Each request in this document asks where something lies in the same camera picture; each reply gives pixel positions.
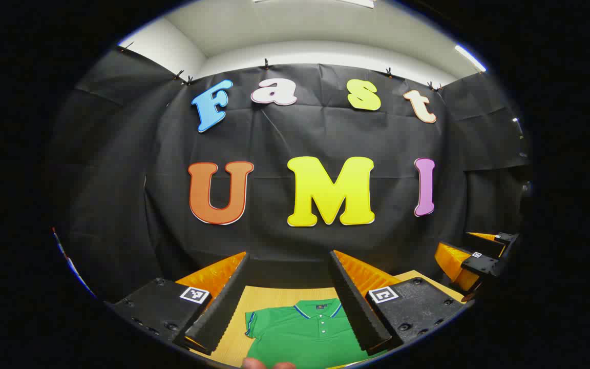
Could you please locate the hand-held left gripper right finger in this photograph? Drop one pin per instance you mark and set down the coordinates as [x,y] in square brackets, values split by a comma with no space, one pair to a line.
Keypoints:
[356,307]

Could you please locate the row of black cloth clips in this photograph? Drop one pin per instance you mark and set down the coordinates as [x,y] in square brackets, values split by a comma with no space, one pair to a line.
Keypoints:
[266,65]

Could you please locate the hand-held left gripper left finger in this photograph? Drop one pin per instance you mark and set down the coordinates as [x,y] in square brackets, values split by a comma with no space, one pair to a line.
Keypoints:
[223,307]

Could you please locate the black backdrop cloth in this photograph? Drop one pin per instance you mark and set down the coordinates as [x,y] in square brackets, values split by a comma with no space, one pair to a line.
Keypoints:
[285,133]

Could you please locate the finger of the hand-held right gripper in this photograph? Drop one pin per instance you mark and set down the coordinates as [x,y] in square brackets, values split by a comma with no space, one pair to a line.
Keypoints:
[489,245]
[482,264]

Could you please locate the green T-shirt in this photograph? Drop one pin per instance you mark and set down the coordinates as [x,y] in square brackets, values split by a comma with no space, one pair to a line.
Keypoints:
[305,338]

